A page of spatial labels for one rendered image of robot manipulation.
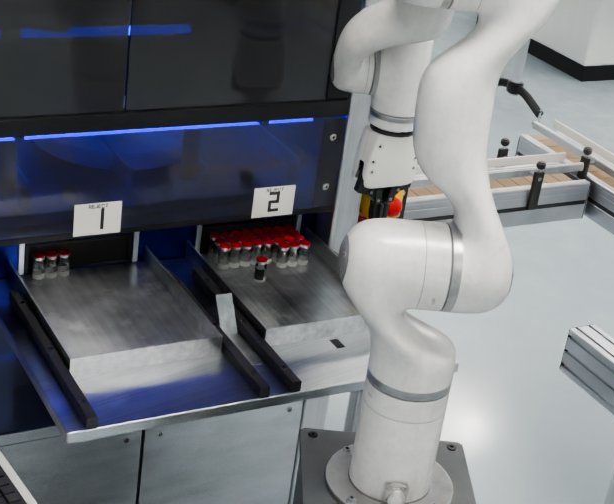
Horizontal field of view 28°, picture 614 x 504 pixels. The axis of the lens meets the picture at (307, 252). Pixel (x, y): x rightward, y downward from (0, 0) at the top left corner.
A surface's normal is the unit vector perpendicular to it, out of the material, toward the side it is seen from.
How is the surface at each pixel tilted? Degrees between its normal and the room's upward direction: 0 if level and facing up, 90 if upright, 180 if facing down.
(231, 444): 90
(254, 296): 0
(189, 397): 0
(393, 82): 91
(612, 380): 90
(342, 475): 0
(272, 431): 90
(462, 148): 80
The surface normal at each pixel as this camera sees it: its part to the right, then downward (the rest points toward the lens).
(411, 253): 0.13, -0.27
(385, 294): 0.14, 0.49
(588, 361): -0.87, 0.11
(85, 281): 0.13, -0.89
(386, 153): 0.42, 0.45
